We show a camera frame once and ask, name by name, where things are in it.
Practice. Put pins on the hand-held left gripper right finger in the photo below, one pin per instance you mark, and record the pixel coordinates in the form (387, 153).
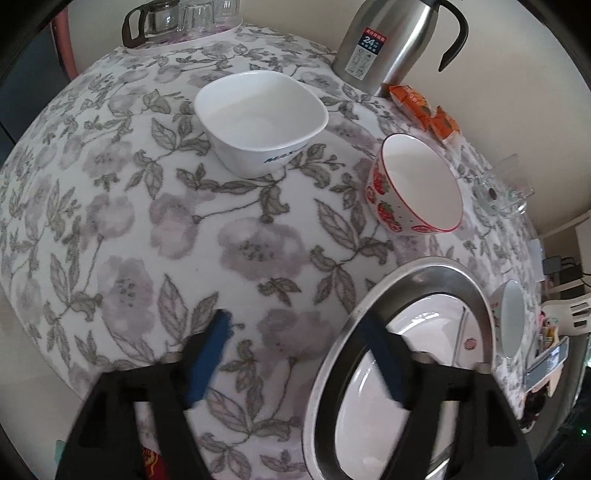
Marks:
(383, 355)

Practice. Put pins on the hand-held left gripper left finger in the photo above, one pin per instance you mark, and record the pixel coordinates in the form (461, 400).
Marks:
(207, 355)

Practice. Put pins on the black rimmed white plate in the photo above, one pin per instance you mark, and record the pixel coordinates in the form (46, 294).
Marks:
(429, 327)

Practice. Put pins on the stainless steel plate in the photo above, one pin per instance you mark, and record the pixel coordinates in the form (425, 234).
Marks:
(323, 392)

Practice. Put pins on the light blue bowl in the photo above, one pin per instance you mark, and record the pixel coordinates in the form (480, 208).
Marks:
(510, 318)

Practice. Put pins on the strawberry print bowl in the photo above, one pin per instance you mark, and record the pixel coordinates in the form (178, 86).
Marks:
(415, 180)

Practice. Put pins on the white square bowl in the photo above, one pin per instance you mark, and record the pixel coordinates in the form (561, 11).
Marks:
(258, 115)

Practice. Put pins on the grey floral tablecloth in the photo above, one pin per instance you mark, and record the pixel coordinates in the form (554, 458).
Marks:
(254, 249)

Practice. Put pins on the red printed cloth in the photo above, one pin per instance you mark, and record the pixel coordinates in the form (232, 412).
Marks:
(152, 464)

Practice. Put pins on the dark cloth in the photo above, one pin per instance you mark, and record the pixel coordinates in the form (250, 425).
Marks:
(535, 408)

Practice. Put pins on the smartphone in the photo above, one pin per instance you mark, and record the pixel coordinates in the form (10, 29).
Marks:
(547, 367)

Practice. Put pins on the white power strip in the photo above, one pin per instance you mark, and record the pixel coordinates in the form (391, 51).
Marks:
(536, 258)

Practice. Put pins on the black charger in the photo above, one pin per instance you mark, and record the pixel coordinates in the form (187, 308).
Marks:
(551, 266)

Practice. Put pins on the white lattice chair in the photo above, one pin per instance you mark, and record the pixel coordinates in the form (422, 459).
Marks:
(570, 316)

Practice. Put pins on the clear glass mug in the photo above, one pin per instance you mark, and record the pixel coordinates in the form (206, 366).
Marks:
(501, 194)

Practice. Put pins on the orange snack packet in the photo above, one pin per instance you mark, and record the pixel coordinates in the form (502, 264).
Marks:
(411, 101)
(445, 124)

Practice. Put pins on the stainless steel thermos jug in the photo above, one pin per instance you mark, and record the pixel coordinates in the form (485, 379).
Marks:
(392, 41)

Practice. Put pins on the dark blue panel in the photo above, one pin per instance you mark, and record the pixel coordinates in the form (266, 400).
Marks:
(32, 78)

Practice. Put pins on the clear drinking glass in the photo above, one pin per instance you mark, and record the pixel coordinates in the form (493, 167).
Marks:
(196, 16)
(226, 9)

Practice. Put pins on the pink curved bar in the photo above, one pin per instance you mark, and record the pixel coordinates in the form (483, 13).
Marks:
(68, 41)

